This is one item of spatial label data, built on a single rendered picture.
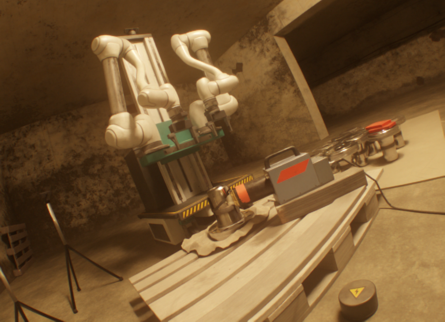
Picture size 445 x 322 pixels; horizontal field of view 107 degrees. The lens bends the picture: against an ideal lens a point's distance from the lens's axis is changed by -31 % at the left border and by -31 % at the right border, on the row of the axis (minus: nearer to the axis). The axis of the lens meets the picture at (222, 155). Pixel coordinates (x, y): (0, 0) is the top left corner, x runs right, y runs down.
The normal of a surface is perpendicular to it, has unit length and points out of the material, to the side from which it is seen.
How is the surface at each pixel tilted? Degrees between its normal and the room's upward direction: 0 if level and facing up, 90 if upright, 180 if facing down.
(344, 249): 90
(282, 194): 90
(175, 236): 90
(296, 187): 90
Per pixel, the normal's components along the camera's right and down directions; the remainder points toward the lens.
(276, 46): -0.78, 0.33
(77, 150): 0.54, -0.21
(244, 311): -0.39, -0.92
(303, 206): -0.11, 0.06
